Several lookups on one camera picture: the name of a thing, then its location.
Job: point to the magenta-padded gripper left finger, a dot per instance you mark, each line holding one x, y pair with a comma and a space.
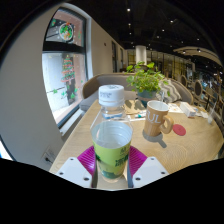
85, 160

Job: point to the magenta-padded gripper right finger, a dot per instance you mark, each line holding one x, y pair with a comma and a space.
138, 160

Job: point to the clear green-labelled drink bottle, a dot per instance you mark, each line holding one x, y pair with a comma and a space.
111, 146

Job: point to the tan ceramic mug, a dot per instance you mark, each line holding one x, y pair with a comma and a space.
154, 120

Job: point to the flat round red coaster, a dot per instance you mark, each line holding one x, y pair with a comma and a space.
179, 130

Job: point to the window with festive stickers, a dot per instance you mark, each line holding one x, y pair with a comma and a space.
60, 90

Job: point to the green potted plant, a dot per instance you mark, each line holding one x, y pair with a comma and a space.
146, 80

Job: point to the clear plastic cup with straw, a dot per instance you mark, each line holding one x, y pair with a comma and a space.
211, 118

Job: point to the group of round-backed chairs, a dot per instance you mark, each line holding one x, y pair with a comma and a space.
197, 88

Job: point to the white round pillar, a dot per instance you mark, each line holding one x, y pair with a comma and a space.
141, 55

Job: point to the group of ceiling spot lights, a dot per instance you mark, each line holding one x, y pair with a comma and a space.
128, 10

